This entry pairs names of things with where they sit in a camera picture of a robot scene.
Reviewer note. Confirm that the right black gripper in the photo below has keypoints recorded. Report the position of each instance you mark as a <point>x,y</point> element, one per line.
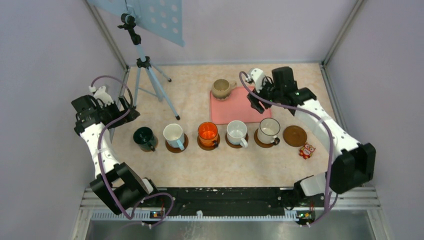
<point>255,103</point>

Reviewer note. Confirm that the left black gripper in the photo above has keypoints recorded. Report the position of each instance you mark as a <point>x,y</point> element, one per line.
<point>125,104</point>

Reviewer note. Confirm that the white mug dark rim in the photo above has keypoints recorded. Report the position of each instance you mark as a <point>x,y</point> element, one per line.
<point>268,131</point>

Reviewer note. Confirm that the dark green mug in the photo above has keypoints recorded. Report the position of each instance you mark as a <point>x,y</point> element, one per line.
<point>143,134</point>

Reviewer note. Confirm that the dark wooden coaster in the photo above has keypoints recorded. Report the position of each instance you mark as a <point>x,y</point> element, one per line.
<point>237,146</point>
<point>295,136</point>
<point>260,144</point>
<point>202,147</point>
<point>177,150</point>

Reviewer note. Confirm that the white mug front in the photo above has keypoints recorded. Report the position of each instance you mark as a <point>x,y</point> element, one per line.
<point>236,133</point>

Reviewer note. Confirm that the light blue mug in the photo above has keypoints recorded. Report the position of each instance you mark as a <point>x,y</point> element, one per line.
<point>174,136</point>

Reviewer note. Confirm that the orange glass mug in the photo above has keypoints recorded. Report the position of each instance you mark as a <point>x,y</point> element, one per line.
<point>208,135</point>

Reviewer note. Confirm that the light wooden coaster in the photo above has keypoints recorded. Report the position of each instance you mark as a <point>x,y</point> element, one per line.
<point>149,146</point>

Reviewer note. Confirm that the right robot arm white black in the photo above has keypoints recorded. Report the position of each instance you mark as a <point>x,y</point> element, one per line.
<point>352,162</point>

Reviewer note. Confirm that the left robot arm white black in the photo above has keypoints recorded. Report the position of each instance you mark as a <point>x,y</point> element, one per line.
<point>115,183</point>

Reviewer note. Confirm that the pink tray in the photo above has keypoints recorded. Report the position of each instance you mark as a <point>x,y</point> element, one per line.
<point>236,107</point>

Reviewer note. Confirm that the blue tripod stand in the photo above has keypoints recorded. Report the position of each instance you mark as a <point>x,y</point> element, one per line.
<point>144,62</point>

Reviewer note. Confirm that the beige mug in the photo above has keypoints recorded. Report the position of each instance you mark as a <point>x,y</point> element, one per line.
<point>221,89</point>

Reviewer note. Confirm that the red owl figurine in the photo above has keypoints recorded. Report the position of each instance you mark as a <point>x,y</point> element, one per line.
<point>306,151</point>

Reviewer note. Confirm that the blue perforated board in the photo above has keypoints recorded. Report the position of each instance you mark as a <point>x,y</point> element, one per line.
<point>160,17</point>

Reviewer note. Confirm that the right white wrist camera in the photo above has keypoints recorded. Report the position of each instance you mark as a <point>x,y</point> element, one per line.
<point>255,77</point>

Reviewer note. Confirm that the white cable duct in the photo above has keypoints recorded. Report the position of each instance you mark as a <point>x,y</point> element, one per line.
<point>148,216</point>

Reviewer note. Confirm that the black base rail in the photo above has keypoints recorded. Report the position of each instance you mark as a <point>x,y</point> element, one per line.
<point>232,201</point>

